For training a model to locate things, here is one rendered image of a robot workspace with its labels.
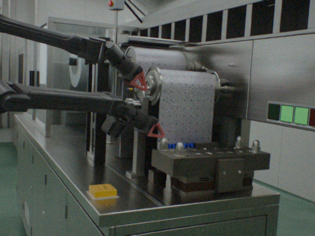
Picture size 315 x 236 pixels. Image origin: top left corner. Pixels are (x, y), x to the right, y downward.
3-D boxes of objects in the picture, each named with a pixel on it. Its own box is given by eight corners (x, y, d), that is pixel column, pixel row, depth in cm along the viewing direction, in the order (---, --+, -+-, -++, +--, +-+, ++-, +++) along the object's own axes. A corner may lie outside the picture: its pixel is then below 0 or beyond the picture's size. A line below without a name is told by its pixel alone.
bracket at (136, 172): (124, 174, 144) (128, 96, 141) (139, 173, 147) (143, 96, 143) (129, 177, 139) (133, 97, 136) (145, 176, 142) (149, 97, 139)
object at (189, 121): (156, 150, 135) (159, 99, 133) (210, 147, 146) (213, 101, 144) (157, 150, 135) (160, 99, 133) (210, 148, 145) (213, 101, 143)
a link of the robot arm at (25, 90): (6, 92, 87) (-12, 75, 93) (0, 114, 89) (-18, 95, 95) (132, 103, 120) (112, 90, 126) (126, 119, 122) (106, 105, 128)
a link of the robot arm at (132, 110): (124, 101, 124) (120, 98, 129) (113, 118, 124) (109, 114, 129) (140, 111, 127) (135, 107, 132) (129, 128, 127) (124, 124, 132)
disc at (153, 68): (142, 102, 146) (146, 64, 143) (144, 102, 146) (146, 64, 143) (159, 108, 133) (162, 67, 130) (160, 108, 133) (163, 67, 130)
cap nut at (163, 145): (156, 149, 129) (157, 136, 129) (165, 149, 131) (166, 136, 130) (161, 151, 126) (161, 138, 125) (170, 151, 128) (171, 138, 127)
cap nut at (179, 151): (171, 154, 121) (172, 141, 121) (181, 154, 123) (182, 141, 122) (176, 157, 118) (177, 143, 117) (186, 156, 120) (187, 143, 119)
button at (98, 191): (88, 192, 119) (88, 185, 118) (109, 190, 122) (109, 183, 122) (94, 199, 112) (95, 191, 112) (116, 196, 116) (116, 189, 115)
